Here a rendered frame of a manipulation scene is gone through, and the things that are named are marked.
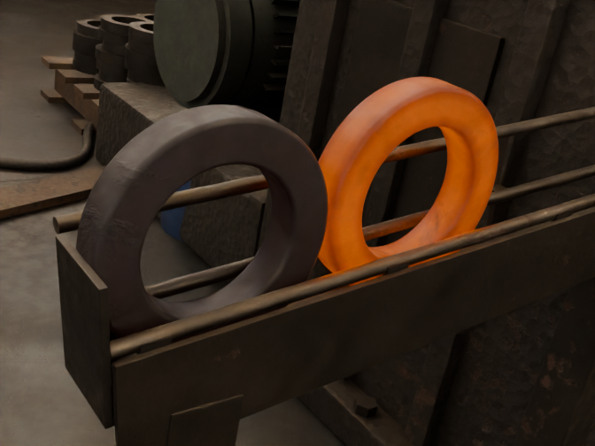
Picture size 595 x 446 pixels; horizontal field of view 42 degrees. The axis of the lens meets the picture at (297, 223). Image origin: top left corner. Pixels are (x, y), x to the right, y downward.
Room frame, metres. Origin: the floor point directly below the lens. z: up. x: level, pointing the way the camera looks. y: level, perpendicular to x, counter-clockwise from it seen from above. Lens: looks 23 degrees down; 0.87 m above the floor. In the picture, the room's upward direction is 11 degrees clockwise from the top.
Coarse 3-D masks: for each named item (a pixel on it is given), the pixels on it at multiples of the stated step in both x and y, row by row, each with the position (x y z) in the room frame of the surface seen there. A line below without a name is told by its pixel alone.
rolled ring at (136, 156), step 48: (144, 144) 0.44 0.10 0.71; (192, 144) 0.45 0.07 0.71; (240, 144) 0.47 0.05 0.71; (288, 144) 0.50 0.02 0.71; (96, 192) 0.43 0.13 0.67; (144, 192) 0.43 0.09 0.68; (288, 192) 0.50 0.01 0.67; (96, 240) 0.41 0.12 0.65; (288, 240) 0.51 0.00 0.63; (144, 288) 0.44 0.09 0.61; (240, 288) 0.50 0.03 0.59; (192, 336) 0.46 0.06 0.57
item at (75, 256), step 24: (72, 264) 0.42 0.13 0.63; (72, 288) 0.43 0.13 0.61; (96, 288) 0.39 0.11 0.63; (72, 312) 0.43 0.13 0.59; (96, 312) 0.39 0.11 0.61; (72, 336) 0.43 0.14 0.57; (96, 336) 0.40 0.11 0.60; (72, 360) 0.44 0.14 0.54; (96, 360) 0.40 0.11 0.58; (96, 384) 0.40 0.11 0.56; (96, 408) 0.41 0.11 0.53
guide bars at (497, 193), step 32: (512, 128) 0.75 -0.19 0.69; (544, 128) 0.78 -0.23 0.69; (384, 160) 0.64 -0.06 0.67; (192, 192) 0.52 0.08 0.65; (224, 192) 0.54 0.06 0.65; (512, 192) 0.73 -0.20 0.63; (64, 224) 0.46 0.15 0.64; (384, 224) 0.63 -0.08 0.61; (416, 224) 0.65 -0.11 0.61; (160, 288) 0.49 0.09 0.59; (192, 288) 0.50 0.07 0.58
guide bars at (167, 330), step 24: (528, 216) 0.65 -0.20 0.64; (552, 216) 0.67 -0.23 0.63; (456, 240) 0.59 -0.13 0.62; (480, 240) 0.61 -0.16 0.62; (384, 264) 0.54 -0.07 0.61; (408, 264) 0.55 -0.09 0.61; (288, 288) 0.49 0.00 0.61; (312, 288) 0.49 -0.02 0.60; (216, 312) 0.45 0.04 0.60; (240, 312) 0.46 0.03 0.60; (144, 336) 0.41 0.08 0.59; (168, 336) 0.42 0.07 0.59
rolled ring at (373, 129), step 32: (384, 96) 0.57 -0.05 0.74; (416, 96) 0.57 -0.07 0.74; (448, 96) 0.59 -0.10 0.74; (352, 128) 0.55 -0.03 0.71; (384, 128) 0.55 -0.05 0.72; (416, 128) 0.57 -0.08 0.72; (448, 128) 0.61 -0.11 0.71; (480, 128) 0.62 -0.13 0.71; (320, 160) 0.55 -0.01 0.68; (352, 160) 0.53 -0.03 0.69; (448, 160) 0.64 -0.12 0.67; (480, 160) 0.62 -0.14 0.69; (352, 192) 0.54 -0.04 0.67; (448, 192) 0.64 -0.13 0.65; (480, 192) 0.63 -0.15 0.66; (352, 224) 0.54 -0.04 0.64; (448, 224) 0.62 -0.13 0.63; (320, 256) 0.56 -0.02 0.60; (352, 256) 0.55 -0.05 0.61; (384, 256) 0.59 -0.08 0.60
